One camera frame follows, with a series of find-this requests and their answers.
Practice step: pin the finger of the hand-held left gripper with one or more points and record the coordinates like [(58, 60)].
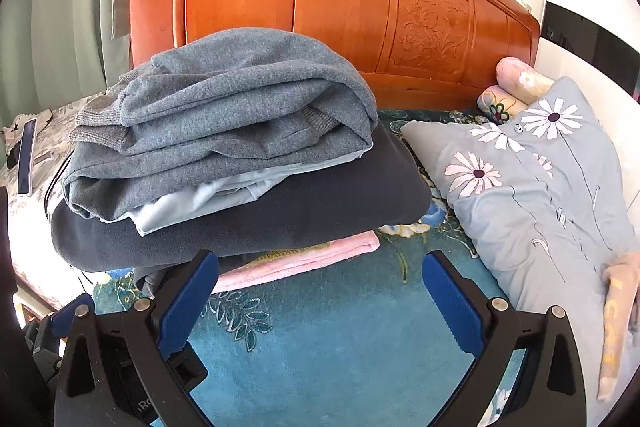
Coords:
[(65, 319)]

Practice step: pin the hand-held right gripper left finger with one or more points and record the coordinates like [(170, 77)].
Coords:
[(187, 302)]

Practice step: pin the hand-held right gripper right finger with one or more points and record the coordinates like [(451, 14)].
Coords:
[(450, 302)]

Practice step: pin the grey pants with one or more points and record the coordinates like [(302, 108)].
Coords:
[(240, 97)]

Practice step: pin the light blue folded garment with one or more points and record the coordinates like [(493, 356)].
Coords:
[(175, 207)]

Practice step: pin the blue floral quilt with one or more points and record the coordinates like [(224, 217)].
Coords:
[(525, 217)]

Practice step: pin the pink printed cloth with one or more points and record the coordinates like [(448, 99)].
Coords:
[(300, 259)]

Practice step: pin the teal floral blanket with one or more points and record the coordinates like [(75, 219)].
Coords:
[(325, 347)]

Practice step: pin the dark grey folded garment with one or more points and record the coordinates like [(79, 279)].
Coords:
[(325, 207)]

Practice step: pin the dark phone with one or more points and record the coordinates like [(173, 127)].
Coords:
[(27, 157)]

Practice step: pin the beige sweater yellow print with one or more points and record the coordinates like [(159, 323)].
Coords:
[(617, 332)]

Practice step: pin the floral patterned cloth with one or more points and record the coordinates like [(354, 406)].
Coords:
[(55, 122)]

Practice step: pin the cream floral pillow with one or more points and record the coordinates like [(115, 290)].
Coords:
[(495, 104)]

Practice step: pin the pink pillow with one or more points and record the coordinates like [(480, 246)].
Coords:
[(520, 74)]

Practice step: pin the grey green curtain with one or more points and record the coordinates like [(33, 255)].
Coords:
[(60, 32)]

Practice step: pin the glossy white black wardrobe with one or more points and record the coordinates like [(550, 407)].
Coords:
[(590, 42)]

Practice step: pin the orange wooden headboard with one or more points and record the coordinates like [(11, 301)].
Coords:
[(325, 7)]

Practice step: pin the white wall socket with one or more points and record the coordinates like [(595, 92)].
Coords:
[(525, 5)]

